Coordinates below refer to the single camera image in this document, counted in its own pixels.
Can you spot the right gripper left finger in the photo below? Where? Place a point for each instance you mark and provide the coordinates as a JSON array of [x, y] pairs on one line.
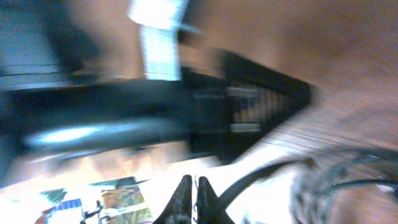
[[179, 208]]

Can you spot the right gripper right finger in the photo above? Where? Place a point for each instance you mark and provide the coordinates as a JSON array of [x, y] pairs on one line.
[[206, 203]]

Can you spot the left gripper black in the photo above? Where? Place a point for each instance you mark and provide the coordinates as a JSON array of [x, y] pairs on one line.
[[258, 99]]

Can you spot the black usb cable long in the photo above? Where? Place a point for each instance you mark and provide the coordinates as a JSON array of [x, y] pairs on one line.
[[227, 197]]

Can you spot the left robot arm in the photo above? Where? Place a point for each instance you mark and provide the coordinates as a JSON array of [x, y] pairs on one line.
[[85, 119]]

